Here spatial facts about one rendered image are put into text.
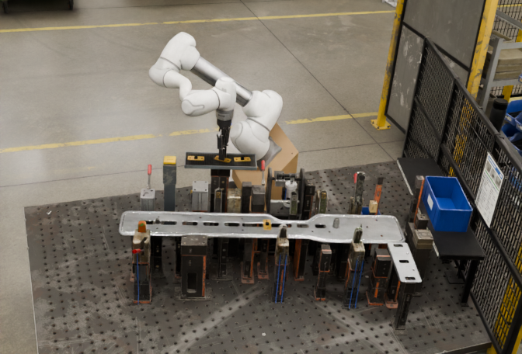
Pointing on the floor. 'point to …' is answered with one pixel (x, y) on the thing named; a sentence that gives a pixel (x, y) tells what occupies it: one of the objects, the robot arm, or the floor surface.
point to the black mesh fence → (470, 185)
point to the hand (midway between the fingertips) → (222, 152)
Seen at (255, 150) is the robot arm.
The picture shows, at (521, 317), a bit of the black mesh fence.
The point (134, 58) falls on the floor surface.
